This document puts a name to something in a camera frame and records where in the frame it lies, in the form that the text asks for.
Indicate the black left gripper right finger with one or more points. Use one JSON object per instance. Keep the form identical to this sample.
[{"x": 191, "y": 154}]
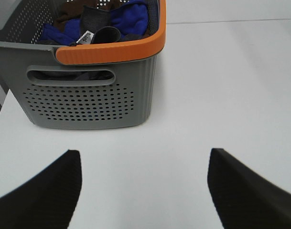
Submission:
[{"x": 242, "y": 198}]

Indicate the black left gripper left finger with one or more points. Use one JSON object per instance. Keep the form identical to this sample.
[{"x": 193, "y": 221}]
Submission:
[{"x": 46, "y": 201}]

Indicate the dark grey towel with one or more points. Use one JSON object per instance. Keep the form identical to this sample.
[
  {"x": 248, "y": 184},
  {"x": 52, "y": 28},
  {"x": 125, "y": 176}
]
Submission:
[{"x": 95, "y": 26}]

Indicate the brown towel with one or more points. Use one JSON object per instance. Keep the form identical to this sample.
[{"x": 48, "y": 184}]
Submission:
[{"x": 73, "y": 9}]

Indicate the blue towel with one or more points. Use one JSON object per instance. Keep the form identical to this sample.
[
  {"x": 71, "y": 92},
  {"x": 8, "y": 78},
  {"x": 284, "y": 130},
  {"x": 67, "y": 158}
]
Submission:
[{"x": 96, "y": 22}]

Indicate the grey basket orange rim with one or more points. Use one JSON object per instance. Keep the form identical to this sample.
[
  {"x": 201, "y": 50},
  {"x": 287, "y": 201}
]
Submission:
[{"x": 88, "y": 86}]

